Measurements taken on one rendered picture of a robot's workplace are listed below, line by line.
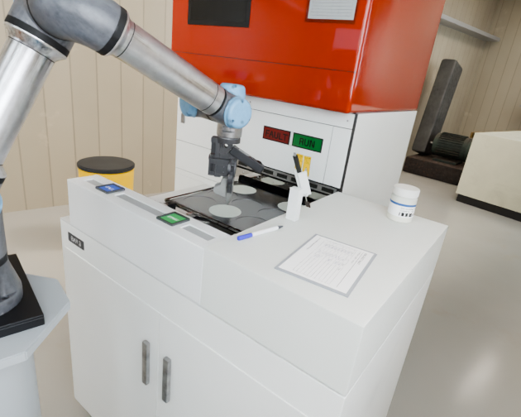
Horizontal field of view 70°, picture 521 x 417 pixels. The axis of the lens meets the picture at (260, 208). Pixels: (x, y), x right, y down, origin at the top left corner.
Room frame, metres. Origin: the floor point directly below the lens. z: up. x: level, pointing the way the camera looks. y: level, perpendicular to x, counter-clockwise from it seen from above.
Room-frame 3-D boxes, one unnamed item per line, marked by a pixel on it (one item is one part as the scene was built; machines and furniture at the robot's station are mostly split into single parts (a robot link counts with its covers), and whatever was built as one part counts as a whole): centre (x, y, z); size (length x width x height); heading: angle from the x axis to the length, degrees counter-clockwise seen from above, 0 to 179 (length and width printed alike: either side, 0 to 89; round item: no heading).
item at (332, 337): (0.83, -0.22, 0.89); 0.62 x 0.35 x 0.14; 145
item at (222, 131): (1.11, 0.12, 1.13); 0.08 x 0.08 x 0.05
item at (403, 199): (1.00, -0.40, 1.01); 0.07 x 0.07 x 0.10
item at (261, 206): (1.13, 0.04, 0.90); 0.34 x 0.34 x 0.01; 55
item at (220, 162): (1.11, 0.13, 1.05); 0.09 x 0.08 x 0.12; 92
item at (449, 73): (6.17, -2.90, 0.90); 1.08 x 1.06 x 1.80; 43
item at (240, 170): (1.32, -0.06, 0.89); 0.44 x 0.02 x 0.10; 55
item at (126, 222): (0.87, 0.31, 0.89); 0.55 x 0.09 x 0.14; 55
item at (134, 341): (1.00, 0.04, 0.41); 0.96 x 0.64 x 0.82; 55
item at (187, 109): (1.03, 0.18, 1.21); 0.11 x 0.11 x 0.08; 42
